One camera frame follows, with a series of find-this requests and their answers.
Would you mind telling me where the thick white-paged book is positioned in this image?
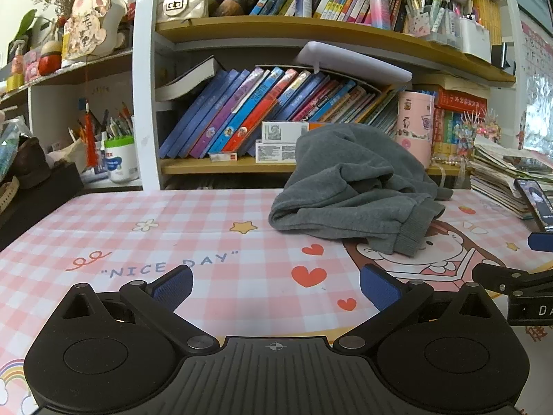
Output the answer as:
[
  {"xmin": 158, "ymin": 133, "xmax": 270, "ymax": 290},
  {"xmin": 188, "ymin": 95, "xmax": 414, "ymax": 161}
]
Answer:
[{"xmin": 156, "ymin": 56, "xmax": 225, "ymax": 102}]

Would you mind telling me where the pink decorated plaque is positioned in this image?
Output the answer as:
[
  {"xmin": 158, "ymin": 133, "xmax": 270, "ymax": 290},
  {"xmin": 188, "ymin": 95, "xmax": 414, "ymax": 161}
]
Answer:
[{"xmin": 65, "ymin": 0, "xmax": 130, "ymax": 59}]

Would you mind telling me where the wall chart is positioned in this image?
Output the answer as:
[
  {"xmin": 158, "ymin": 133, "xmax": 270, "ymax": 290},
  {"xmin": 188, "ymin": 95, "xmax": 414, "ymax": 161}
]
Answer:
[{"xmin": 507, "ymin": 0, "xmax": 553, "ymax": 152}]

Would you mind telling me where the grey sweater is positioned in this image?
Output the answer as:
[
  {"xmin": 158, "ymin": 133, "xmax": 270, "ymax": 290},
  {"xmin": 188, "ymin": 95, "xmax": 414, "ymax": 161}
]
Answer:
[{"xmin": 269, "ymin": 123, "xmax": 454, "ymax": 257}]

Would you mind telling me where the pen holder with pens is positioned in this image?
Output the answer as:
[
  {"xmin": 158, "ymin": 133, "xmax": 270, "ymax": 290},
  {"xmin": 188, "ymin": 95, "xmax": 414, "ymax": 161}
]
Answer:
[{"xmin": 404, "ymin": 0, "xmax": 459, "ymax": 48}]

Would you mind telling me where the beige cloth pouch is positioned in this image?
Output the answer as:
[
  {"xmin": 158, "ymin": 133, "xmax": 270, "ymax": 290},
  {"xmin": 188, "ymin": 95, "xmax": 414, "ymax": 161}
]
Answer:
[{"xmin": 56, "ymin": 140, "xmax": 87, "ymax": 169}]

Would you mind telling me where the pink printed canister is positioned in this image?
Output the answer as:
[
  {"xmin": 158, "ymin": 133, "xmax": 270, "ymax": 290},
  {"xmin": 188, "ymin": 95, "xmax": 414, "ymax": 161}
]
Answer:
[{"xmin": 395, "ymin": 91, "xmax": 435, "ymax": 169}]

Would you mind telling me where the beige watch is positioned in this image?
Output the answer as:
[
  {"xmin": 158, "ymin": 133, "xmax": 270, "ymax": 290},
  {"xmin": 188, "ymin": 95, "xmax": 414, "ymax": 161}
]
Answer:
[{"xmin": 0, "ymin": 177, "xmax": 20, "ymax": 214}]

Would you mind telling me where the bunch of pencils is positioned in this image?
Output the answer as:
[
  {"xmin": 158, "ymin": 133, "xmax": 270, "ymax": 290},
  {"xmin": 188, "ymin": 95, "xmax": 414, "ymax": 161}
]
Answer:
[{"xmin": 69, "ymin": 104, "xmax": 134, "ymax": 143}]

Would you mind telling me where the colourful beaded ornament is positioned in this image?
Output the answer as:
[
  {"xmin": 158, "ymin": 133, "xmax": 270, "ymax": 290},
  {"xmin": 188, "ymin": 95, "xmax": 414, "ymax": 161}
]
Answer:
[{"xmin": 458, "ymin": 110, "xmax": 502, "ymax": 143}]

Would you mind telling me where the wooden bookshelf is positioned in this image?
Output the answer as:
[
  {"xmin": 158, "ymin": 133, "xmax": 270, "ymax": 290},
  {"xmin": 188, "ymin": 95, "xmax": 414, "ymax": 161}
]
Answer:
[{"xmin": 132, "ymin": 0, "xmax": 519, "ymax": 191}]

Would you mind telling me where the green plant leaf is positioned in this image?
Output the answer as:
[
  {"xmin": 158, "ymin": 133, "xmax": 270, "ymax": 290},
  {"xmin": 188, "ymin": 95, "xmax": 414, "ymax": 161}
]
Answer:
[{"xmin": 9, "ymin": 9, "xmax": 37, "ymax": 48}]

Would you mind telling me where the red round doll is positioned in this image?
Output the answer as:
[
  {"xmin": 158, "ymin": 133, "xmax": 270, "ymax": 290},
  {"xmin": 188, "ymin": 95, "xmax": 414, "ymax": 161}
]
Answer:
[{"xmin": 38, "ymin": 41, "xmax": 63, "ymax": 76}]

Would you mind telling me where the brown plush toy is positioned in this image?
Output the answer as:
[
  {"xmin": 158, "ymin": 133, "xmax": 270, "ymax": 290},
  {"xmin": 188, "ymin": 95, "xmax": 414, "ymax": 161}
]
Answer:
[{"xmin": 17, "ymin": 136, "xmax": 53, "ymax": 188}]

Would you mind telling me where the green-lid white jar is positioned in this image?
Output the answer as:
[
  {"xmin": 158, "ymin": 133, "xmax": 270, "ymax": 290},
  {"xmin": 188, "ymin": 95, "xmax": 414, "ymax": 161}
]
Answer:
[{"xmin": 104, "ymin": 136, "xmax": 140, "ymax": 183}]

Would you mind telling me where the white pink wrapped bouquet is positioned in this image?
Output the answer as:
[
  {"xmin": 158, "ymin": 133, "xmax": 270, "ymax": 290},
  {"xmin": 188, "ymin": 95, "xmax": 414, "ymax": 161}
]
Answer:
[{"xmin": 0, "ymin": 117, "xmax": 31, "ymax": 182}]

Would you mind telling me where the white plastic container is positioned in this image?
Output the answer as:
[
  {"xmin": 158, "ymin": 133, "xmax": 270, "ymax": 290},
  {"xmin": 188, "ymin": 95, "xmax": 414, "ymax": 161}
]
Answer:
[{"xmin": 458, "ymin": 17, "xmax": 493, "ymax": 63}]

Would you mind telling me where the red tassel charm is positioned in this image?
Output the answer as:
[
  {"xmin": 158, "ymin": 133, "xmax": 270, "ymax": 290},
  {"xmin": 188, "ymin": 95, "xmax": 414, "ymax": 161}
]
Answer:
[{"xmin": 84, "ymin": 101, "xmax": 98, "ymax": 167}]

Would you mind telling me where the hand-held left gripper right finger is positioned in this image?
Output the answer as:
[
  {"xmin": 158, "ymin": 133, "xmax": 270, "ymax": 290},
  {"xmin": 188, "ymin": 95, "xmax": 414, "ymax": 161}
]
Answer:
[{"xmin": 334, "ymin": 264, "xmax": 497, "ymax": 352}]

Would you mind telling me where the stack of magazines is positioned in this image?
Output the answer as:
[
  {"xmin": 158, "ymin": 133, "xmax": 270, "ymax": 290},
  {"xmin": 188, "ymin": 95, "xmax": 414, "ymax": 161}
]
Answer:
[{"xmin": 469, "ymin": 136, "xmax": 553, "ymax": 221}]

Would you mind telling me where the pink small box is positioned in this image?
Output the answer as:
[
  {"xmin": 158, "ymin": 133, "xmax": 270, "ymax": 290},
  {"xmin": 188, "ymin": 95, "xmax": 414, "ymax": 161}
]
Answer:
[{"xmin": 24, "ymin": 49, "xmax": 41, "ymax": 83}]

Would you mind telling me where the row of leaning blue books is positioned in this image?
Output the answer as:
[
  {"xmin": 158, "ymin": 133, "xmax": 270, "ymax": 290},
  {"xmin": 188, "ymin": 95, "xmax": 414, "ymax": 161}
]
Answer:
[{"xmin": 158, "ymin": 67, "xmax": 400, "ymax": 160}]

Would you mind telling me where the white cubby shelf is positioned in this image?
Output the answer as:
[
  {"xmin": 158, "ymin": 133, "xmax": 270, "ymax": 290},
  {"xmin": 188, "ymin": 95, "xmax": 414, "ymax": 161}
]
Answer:
[{"xmin": 0, "ymin": 49, "xmax": 143, "ymax": 191}]

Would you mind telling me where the pink spray bottle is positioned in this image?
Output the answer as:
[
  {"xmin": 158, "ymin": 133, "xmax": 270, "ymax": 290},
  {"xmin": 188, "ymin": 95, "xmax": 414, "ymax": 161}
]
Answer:
[{"xmin": 11, "ymin": 39, "xmax": 27, "ymax": 76}]

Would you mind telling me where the pink checked table mat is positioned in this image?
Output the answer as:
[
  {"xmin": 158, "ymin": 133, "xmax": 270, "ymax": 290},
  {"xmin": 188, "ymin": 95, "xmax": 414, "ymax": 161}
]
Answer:
[{"xmin": 0, "ymin": 188, "xmax": 553, "ymax": 415}]

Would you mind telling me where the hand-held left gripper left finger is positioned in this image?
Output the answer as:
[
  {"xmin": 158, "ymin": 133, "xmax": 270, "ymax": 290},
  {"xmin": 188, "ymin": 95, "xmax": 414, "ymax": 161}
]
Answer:
[{"xmin": 58, "ymin": 265, "xmax": 221, "ymax": 353}]

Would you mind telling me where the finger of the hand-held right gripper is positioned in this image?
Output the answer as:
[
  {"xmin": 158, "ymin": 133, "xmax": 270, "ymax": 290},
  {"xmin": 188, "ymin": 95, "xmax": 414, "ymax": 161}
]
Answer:
[
  {"xmin": 528, "ymin": 232, "xmax": 553, "ymax": 252},
  {"xmin": 472, "ymin": 263, "xmax": 553, "ymax": 297}
]

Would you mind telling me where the smartphone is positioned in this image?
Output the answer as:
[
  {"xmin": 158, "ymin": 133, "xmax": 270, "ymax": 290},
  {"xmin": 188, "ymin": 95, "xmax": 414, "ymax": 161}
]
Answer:
[{"xmin": 514, "ymin": 178, "xmax": 553, "ymax": 232}]

